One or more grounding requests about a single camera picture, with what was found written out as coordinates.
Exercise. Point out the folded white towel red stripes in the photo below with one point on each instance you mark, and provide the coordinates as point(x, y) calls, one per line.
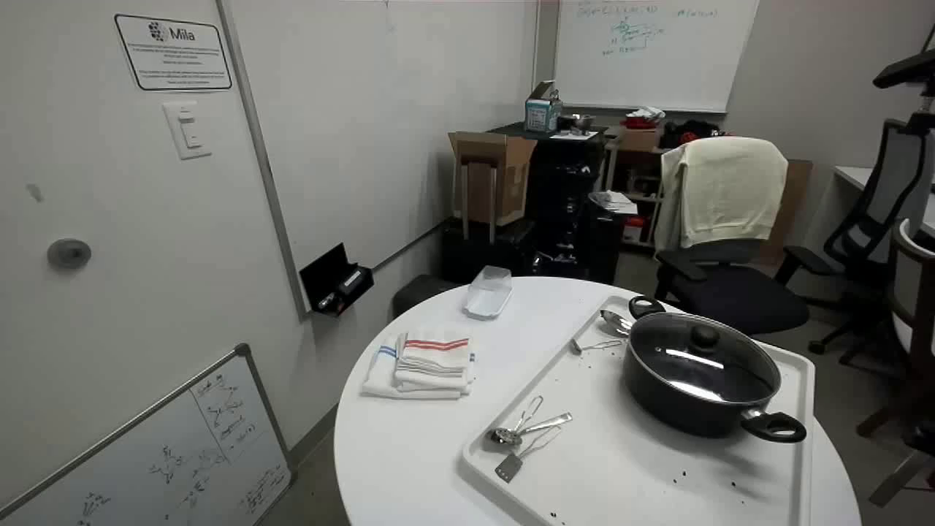
point(428, 367)

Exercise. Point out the large metal spoon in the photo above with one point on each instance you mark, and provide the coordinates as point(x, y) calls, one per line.
point(614, 318)

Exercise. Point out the small grey metal utensil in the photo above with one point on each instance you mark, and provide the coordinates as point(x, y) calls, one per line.
point(507, 470)

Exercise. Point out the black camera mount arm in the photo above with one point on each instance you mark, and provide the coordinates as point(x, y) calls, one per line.
point(906, 72)

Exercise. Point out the white desk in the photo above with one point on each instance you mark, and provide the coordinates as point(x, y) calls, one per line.
point(855, 176)

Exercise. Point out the whiteboard with green writing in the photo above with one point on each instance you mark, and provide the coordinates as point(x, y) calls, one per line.
point(653, 60)

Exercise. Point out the cream towel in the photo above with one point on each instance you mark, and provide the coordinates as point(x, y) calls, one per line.
point(731, 190)

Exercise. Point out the large wall whiteboard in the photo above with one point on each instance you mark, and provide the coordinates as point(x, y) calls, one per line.
point(390, 119)

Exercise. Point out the white paper stack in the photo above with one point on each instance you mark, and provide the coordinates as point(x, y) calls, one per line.
point(614, 202)

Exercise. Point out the white wall sign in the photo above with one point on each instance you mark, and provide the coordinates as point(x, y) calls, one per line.
point(173, 52)

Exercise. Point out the brown cardboard box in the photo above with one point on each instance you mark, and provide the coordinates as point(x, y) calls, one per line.
point(491, 176)

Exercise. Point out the black cooking pot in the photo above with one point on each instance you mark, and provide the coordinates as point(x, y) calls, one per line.
point(681, 410)

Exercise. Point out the white plastic tray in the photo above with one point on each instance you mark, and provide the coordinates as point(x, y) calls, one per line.
point(602, 458)

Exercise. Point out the dark metal stand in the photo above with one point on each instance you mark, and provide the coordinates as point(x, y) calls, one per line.
point(921, 410)

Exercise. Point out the flat brown cardboard sheet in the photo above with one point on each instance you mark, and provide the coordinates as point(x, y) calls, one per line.
point(799, 205)

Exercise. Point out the white light switch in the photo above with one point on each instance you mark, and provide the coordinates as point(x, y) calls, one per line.
point(189, 133)

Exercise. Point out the blue tissue box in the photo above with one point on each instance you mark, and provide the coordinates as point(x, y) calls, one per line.
point(542, 113)

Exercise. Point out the small brown box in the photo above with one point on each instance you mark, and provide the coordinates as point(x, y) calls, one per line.
point(641, 139)

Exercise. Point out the black marker holder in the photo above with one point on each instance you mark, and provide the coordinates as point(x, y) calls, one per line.
point(332, 280)

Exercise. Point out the small leaning whiteboard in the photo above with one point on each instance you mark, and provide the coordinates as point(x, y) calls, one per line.
point(177, 449)

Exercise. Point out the tall black cabinet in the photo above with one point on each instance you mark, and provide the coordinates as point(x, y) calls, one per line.
point(571, 205)

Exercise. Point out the round grey wall stopper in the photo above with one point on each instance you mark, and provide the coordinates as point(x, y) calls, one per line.
point(67, 256)

